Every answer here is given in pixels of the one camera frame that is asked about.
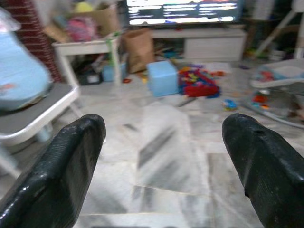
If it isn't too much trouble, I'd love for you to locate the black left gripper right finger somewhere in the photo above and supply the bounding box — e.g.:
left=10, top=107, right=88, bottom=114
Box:
left=221, top=113, right=304, bottom=228

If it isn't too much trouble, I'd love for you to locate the brown cardboard box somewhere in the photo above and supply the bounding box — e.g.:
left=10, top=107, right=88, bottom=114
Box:
left=92, top=3, right=122, bottom=38

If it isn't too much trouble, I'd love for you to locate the yellow green plush toy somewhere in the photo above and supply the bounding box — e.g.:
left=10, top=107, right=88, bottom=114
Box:
left=73, top=1, right=95, bottom=14

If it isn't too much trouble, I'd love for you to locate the blue plastic storage bin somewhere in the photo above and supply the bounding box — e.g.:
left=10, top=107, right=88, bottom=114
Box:
left=102, top=62, right=128, bottom=83

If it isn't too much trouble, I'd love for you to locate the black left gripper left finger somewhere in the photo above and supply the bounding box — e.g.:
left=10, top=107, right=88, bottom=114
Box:
left=0, top=114, right=106, bottom=228

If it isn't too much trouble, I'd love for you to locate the large flat screen television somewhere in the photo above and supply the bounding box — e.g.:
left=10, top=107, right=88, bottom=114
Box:
left=125, top=0, right=245, bottom=26

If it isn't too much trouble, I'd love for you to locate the grey baby bouncer seat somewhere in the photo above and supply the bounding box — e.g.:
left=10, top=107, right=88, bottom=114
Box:
left=242, top=59, right=304, bottom=129

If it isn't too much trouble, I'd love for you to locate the small white table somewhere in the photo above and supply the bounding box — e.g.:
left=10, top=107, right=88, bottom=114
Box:
left=51, top=33, right=122, bottom=87

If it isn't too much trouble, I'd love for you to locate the pink backpack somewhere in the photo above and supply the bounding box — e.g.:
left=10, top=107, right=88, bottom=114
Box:
left=65, top=16, right=99, bottom=42

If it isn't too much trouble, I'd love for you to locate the white chair grey seat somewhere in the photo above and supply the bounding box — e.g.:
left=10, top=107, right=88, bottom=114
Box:
left=0, top=82, right=81, bottom=179

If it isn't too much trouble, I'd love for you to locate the small blue toy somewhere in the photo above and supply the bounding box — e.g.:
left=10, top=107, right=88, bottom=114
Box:
left=222, top=98, right=238, bottom=112

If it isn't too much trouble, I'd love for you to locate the white low television cabinet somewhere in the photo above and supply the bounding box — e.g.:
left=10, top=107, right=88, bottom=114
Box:
left=151, top=28, right=247, bottom=62

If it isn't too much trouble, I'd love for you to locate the light blue cube box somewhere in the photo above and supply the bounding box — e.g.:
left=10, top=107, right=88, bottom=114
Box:
left=146, top=60, right=179, bottom=97

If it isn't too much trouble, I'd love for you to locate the black box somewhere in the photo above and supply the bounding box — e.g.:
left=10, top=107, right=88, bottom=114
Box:
left=78, top=68, right=103, bottom=86

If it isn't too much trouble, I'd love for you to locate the brown paper bag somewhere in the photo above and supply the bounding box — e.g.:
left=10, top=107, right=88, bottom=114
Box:
left=121, top=28, right=155, bottom=74

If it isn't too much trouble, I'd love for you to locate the red bin of toy blocks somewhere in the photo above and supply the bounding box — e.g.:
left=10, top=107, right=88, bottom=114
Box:
left=178, top=68, right=220, bottom=98

